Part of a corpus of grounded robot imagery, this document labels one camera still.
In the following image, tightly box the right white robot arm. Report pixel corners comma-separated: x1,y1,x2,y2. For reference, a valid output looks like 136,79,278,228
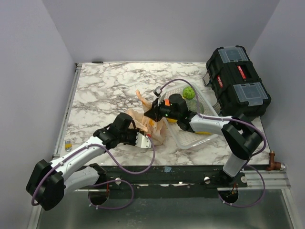
144,94,266,187

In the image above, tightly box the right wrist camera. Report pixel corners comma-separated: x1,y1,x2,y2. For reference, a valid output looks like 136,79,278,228
153,86,166,105

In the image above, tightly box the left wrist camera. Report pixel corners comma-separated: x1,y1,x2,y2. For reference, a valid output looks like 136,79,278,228
135,132,152,149

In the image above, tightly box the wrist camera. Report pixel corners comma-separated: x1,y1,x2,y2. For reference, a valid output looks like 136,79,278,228
135,132,152,149
153,86,166,105

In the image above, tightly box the green netted melon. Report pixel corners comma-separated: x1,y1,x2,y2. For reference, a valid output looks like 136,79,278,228
186,99,204,114

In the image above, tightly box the black tool box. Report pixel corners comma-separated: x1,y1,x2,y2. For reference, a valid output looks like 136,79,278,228
203,45,271,120

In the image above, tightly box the small yellow grey object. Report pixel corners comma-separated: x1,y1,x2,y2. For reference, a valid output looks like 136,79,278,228
64,140,72,152

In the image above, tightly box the yellow mango back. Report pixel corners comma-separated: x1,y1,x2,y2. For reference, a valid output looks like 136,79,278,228
195,131,211,135

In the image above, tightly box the aluminium frame rail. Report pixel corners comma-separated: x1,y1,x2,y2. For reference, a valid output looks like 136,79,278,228
244,170,291,189

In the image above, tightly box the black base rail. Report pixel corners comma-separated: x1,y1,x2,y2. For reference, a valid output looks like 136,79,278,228
78,163,248,200

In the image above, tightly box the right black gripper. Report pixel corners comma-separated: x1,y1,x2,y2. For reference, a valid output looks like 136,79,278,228
144,97,180,122

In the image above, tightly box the yellow lemon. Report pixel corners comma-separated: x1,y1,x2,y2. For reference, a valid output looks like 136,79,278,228
167,118,177,123

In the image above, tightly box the brass pipe fitting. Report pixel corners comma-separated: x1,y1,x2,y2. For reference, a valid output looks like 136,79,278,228
266,150,286,171

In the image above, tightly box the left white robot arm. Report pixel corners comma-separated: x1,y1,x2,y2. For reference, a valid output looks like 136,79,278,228
26,113,142,210

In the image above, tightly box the green custard apple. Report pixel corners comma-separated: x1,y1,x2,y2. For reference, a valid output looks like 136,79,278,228
183,86,195,100

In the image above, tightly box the orange banana-print plastic bag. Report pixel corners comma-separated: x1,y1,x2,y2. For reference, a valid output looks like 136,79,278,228
126,89,167,146

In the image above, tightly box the white plastic basket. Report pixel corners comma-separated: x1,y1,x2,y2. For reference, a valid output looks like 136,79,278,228
164,82,218,149

